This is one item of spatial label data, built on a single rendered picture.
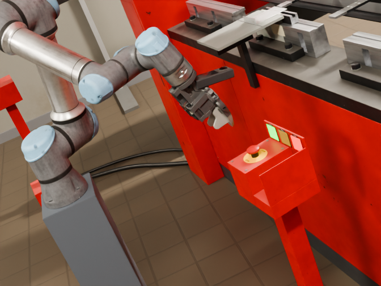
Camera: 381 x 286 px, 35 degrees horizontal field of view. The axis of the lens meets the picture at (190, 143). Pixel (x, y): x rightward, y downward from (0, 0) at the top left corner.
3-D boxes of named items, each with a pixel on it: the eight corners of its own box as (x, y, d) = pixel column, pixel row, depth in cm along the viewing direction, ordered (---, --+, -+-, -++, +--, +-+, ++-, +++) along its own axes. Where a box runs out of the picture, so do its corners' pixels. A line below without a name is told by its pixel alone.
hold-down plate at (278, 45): (250, 47, 224) (247, 40, 223) (262, 41, 225) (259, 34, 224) (292, 62, 198) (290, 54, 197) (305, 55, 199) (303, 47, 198)
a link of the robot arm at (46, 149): (29, 179, 191) (9, 144, 185) (58, 155, 200) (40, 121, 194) (51, 182, 183) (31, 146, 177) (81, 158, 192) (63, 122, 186)
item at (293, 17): (262, 17, 219) (260, 10, 217) (269, 14, 219) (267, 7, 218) (292, 24, 201) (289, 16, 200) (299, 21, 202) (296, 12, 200)
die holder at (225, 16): (191, 20, 286) (185, 1, 282) (202, 15, 287) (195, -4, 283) (239, 34, 242) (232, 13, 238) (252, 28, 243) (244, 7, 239)
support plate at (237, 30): (197, 43, 213) (196, 40, 213) (258, 12, 219) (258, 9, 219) (219, 51, 198) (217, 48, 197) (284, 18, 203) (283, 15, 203)
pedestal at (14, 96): (38, 198, 383) (-26, 85, 347) (73, 180, 389) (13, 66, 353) (43, 210, 366) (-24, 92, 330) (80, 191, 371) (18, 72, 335)
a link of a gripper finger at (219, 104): (221, 115, 164) (202, 94, 160) (225, 110, 164) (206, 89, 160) (229, 119, 160) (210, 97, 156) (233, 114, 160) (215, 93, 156)
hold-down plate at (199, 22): (186, 26, 280) (183, 20, 279) (195, 21, 281) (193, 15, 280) (212, 35, 254) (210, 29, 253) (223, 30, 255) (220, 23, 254)
